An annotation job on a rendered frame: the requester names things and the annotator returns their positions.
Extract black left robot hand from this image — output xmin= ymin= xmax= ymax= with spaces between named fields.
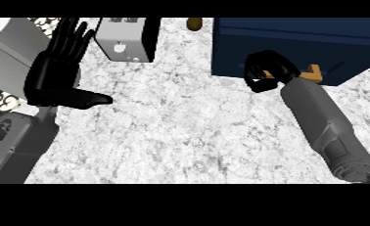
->
xmin=23 ymin=17 xmax=114 ymax=111

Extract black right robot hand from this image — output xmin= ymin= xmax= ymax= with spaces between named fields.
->
xmin=241 ymin=49 xmax=303 ymax=94

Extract navy blue drawer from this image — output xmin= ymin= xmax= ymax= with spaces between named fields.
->
xmin=210 ymin=17 xmax=370 ymax=88

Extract orange drawer handle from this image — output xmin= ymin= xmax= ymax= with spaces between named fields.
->
xmin=262 ymin=64 xmax=325 ymax=84

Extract pale grey appliance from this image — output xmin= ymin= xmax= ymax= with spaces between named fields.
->
xmin=0 ymin=17 xmax=51 ymax=103

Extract grey and black toaster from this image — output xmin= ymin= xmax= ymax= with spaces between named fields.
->
xmin=91 ymin=17 xmax=162 ymax=64

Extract brown rounded object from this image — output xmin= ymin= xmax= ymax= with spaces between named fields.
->
xmin=185 ymin=17 xmax=204 ymax=32

